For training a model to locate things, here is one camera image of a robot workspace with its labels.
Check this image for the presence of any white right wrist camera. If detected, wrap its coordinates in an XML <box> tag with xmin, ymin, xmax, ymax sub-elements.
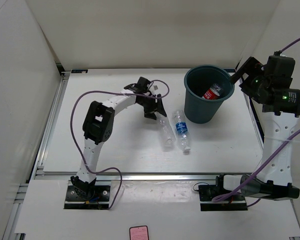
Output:
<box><xmin>279</xmin><ymin>51</ymin><xmax>287</xmax><ymax>57</ymax></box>

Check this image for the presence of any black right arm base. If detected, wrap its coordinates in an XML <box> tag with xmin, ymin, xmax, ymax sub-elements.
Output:
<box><xmin>193</xmin><ymin>174</ymin><xmax>248</xmax><ymax>212</ymax></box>

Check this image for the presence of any small bottle black label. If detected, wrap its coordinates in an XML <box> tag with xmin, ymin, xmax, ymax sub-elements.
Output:
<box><xmin>215</xmin><ymin>87</ymin><xmax>224</xmax><ymax>97</ymax></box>

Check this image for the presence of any clear bottle red label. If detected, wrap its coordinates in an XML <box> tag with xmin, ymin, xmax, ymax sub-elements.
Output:
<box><xmin>202</xmin><ymin>83</ymin><xmax>222</xmax><ymax>100</ymax></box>

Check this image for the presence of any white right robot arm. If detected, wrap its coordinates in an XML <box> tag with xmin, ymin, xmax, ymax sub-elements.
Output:
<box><xmin>211</xmin><ymin>51</ymin><xmax>300</xmax><ymax>203</ymax></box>

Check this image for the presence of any aluminium table edge rail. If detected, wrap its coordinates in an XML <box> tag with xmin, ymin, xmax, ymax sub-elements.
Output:
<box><xmin>34</xmin><ymin>170</ymin><xmax>218</xmax><ymax>181</ymax></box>

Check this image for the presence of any pink smartphone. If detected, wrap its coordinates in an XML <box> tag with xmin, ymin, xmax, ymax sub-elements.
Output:
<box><xmin>129</xmin><ymin>225</ymin><xmax>149</xmax><ymax>240</ymax></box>

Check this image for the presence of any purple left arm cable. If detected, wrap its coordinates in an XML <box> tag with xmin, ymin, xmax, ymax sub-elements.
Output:
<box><xmin>71</xmin><ymin>79</ymin><xmax>171</xmax><ymax>210</ymax></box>

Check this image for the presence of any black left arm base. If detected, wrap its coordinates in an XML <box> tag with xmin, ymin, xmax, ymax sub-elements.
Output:
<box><xmin>63</xmin><ymin>176</ymin><xmax>111</xmax><ymax>210</ymax></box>

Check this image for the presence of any clear unlabelled plastic bottle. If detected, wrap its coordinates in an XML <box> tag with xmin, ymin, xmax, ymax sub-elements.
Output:
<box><xmin>157</xmin><ymin>115</ymin><xmax>176</xmax><ymax>151</ymax></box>

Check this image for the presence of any clear bottle blue label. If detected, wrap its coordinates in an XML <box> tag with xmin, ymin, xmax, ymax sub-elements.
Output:
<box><xmin>172</xmin><ymin>110</ymin><xmax>191</xmax><ymax>154</ymax></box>

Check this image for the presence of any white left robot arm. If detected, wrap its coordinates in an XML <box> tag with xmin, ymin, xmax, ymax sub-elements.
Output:
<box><xmin>70</xmin><ymin>77</ymin><xmax>167</xmax><ymax>201</ymax></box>

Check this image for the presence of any dark green plastic bin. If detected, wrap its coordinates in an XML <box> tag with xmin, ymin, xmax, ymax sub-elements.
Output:
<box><xmin>183</xmin><ymin>65</ymin><xmax>235</xmax><ymax>124</ymax></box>

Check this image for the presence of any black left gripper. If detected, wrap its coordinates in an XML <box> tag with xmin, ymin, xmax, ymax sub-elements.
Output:
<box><xmin>136</xmin><ymin>93</ymin><xmax>166</xmax><ymax>120</ymax></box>

